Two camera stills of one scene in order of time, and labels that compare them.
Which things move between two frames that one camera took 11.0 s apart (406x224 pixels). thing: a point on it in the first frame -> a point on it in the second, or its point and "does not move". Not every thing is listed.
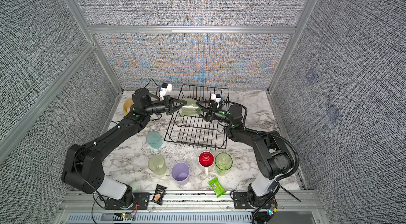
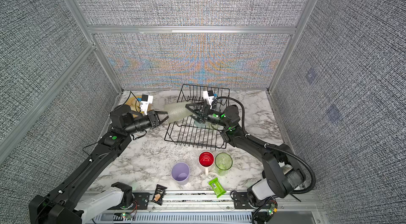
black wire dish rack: [193, 131] does not move
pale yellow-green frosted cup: [157, 165] -> [176, 111]
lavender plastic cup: [181, 173] does not move
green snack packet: [217, 187] does not move
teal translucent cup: [154, 139] -> [200, 124]
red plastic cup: [206, 159] does not move
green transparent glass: [223, 161] does not move
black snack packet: [159, 193] does not move
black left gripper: [172, 101] -> [154, 119]
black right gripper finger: [204, 114] -> [197, 119]
